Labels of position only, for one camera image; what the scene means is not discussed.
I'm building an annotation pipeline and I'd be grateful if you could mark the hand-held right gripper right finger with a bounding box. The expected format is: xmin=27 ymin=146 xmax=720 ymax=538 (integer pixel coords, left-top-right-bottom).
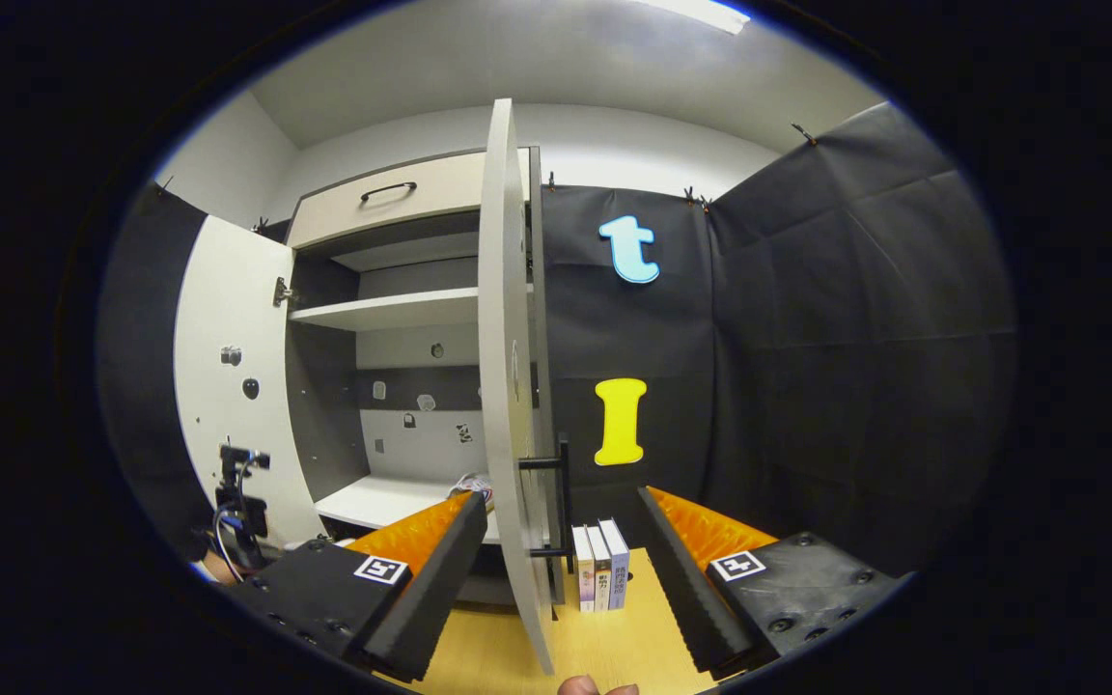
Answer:
xmin=635 ymin=486 xmax=914 ymax=680

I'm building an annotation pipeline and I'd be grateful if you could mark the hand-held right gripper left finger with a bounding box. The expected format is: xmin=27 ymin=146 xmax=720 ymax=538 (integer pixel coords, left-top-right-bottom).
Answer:
xmin=226 ymin=490 xmax=489 ymax=684

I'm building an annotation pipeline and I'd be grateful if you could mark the white canvas shoe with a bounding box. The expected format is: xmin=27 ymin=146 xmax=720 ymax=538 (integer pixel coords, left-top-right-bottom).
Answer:
xmin=453 ymin=471 xmax=497 ymax=511

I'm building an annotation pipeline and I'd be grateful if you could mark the white shoe cabinet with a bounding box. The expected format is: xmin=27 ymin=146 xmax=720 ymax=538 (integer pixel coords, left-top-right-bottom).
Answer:
xmin=175 ymin=98 xmax=574 ymax=677

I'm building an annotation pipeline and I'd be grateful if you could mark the white shoe cabinet door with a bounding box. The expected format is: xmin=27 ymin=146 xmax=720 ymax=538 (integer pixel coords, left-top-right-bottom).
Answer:
xmin=175 ymin=214 xmax=325 ymax=551
xmin=476 ymin=98 xmax=571 ymax=677

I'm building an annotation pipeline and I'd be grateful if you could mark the white cabinet shelf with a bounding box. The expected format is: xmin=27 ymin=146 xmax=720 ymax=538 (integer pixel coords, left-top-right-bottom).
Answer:
xmin=288 ymin=287 xmax=482 ymax=333
xmin=313 ymin=473 xmax=501 ymax=544

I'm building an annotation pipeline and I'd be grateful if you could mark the beige cabinet drawer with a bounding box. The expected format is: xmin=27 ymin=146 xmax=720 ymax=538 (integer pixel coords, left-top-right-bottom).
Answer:
xmin=286 ymin=150 xmax=530 ymax=250

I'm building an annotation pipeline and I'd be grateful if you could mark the white paperback book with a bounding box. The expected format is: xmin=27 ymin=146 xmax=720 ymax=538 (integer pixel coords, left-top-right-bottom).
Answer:
xmin=571 ymin=525 xmax=596 ymax=613
xmin=598 ymin=518 xmax=631 ymax=611
xmin=585 ymin=522 xmax=613 ymax=613

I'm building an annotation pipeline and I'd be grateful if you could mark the black backdrop cloth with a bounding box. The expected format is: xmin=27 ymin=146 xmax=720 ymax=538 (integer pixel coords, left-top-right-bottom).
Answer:
xmin=97 ymin=101 xmax=1018 ymax=580

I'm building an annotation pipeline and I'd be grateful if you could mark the long ceiling light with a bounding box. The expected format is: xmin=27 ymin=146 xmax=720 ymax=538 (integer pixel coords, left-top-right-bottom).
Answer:
xmin=633 ymin=0 xmax=752 ymax=37

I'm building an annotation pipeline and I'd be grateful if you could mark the black door handle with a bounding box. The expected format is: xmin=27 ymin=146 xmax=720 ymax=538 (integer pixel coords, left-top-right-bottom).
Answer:
xmin=517 ymin=434 xmax=574 ymax=607

